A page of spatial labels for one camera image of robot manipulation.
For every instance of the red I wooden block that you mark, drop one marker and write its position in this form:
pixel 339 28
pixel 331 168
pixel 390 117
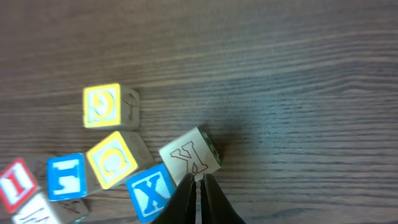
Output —
pixel 22 179

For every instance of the blue X wooden block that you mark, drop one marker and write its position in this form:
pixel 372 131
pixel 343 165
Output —
pixel 150 191

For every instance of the plain W wooden block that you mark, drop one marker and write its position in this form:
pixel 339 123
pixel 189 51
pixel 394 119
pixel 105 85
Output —
pixel 39 210

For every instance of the blue L wooden block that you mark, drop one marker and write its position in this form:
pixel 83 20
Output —
pixel 70 177

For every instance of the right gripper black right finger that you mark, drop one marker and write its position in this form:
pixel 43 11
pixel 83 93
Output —
pixel 215 207

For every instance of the yellow G wooden block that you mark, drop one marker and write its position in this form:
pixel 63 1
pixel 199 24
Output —
pixel 111 106

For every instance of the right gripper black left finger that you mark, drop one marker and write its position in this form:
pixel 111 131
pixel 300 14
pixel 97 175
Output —
pixel 181 208

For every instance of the plain K wooden block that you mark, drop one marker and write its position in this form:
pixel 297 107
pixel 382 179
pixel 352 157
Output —
pixel 193 152

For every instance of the yellow C wooden block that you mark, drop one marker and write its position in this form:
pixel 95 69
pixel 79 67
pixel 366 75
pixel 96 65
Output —
pixel 118 157

